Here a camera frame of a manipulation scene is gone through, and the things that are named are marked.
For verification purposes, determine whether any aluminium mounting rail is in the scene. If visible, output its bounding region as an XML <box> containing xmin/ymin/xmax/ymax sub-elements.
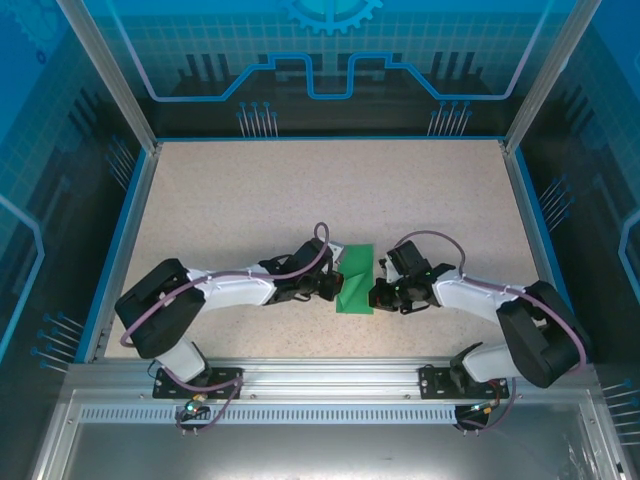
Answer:
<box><xmin>66</xmin><ymin>355</ymin><xmax>599</xmax><ymax>401</ymax></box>

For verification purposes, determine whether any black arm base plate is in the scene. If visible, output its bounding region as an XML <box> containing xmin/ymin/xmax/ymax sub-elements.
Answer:
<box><xmin>418</xmin><ymin>364</ymin><xmax>512</xmax><ymax>401</ymax></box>
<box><xmin>152</xmin><ymin>366</ymin><xmax>245</xmax><ymax>401</ymax></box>

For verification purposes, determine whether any aluminium frame post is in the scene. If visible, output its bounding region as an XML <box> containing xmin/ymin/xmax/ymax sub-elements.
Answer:
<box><xmin>55</xmin><ymin>0</ymin><xmax>162</xmax><ymax>154</ymax></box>
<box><xmin>502</xmin><ymin>0</ymin><xmax>604</xmax><ymax>155</ymax></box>

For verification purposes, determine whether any slotted metal strip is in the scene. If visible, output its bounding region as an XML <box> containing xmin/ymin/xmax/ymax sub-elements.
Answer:
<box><xmin>78</xmin><ymin>405</ymin><xmax>484</xmax><ymax>422</ymax></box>

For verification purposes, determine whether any brass cable connector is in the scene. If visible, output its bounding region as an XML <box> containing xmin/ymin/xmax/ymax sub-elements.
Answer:
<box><xmin>467</xmin><ymin>399</ymin><xmax>502</xmax><ymax>417</ymax></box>
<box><xmin>182</xmin><ymin>392</ymin><xmax>209</xmax><ymax>416</ymax></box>

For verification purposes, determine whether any green paper sheet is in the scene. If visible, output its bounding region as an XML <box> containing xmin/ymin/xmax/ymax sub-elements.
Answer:
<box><xmin>333</xmin><ymin>243</ymin><xmax>376</xmax><ymax>315</ymax></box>

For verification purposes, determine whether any aluminium side rail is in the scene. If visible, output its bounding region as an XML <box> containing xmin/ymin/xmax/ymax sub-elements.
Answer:
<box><xmin>498</xmin><ymin>140</ymin><xmax>591</xmax><ymax>364</ymax></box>
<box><xmin>82</xmin><ymin>142</ymin><xmax>164</xmax><ymax>364</ymax></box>

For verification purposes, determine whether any sheet metal tray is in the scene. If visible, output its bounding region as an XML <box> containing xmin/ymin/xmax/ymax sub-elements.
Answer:
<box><xmin>29</xmin><ymin>388</ymin><xmax>631</xmax><ymax>480</ymax></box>

